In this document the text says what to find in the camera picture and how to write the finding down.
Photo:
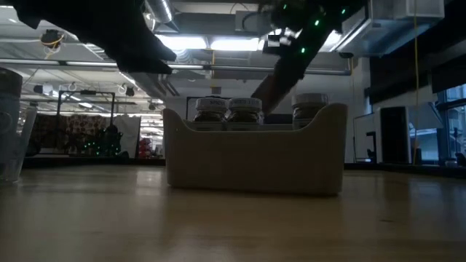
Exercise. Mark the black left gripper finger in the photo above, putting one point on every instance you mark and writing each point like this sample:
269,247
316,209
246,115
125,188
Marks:
145,68
156,52

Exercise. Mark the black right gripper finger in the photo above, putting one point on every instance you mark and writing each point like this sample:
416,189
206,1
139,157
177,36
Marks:
285,85
267,91

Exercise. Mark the white lid spice jar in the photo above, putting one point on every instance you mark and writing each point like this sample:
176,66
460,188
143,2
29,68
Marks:
309,109
210,109
244,109

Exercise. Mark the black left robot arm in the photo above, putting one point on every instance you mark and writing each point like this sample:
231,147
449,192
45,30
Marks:
54,14

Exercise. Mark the fluorescent light panel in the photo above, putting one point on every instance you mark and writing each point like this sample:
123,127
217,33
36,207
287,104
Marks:
233,44
185,41

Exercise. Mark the black monitor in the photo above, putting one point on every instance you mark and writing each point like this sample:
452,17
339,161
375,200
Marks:
280,119

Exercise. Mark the long grey pipe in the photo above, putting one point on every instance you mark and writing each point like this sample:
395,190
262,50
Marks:
218,67

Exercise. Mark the black device yellow band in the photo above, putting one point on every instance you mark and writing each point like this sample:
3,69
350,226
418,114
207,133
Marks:
51,38

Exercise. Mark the white board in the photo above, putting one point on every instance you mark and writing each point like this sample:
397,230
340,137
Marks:
127,134

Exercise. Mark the white plastic storage bin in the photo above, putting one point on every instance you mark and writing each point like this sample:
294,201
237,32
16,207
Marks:
255,160

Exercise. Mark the red background object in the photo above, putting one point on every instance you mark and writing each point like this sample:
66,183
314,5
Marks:
145,147

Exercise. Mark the background robot green lights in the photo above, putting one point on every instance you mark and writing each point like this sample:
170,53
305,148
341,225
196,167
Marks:
105,143

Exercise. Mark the white panel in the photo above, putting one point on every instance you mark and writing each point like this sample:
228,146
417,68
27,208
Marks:
360,127

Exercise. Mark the cluttered background shelf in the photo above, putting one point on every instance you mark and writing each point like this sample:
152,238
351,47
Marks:
51,131

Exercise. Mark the tall black cabinet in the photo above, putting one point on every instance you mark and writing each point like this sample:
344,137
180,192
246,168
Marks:
395,138

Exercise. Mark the clear plastic bin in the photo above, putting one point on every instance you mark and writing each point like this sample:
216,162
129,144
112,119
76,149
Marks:
31,145

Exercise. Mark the silver round air duct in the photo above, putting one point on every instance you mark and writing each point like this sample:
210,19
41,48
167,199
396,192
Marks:
162,9

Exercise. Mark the black rectangular stand frame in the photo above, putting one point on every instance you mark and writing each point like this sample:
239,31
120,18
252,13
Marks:
187,105

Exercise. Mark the large rectangular air duct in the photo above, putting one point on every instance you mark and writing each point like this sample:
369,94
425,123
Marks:
400,32

